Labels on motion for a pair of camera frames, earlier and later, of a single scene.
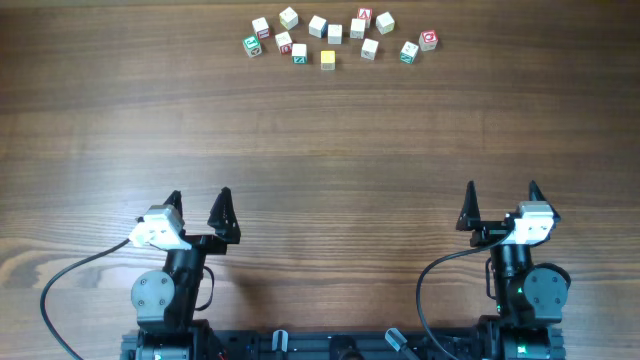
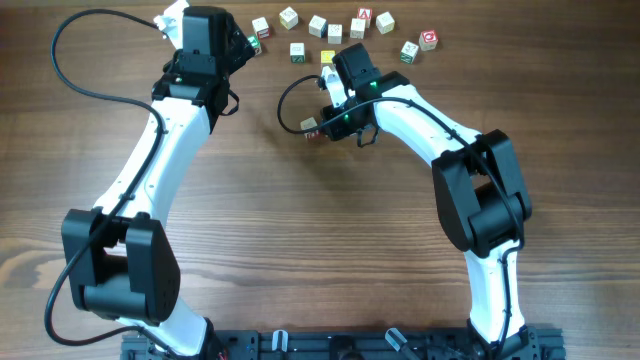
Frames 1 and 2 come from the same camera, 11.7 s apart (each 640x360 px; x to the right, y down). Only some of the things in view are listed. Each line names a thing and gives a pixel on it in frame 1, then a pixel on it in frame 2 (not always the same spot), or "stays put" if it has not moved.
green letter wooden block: x=252 y=46 stays put
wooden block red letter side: x=284 y=42 → x=310 y=123
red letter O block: x=428 y=40 stays put
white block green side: x=299 y=54 stays put
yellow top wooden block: x=328 y=60 stays put
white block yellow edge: x=288 y=18 stays put
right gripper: x=470 y=219 → x=336 y=133
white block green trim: x=408 y=52 stays put
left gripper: x=201 y=242 → x=240 y=38
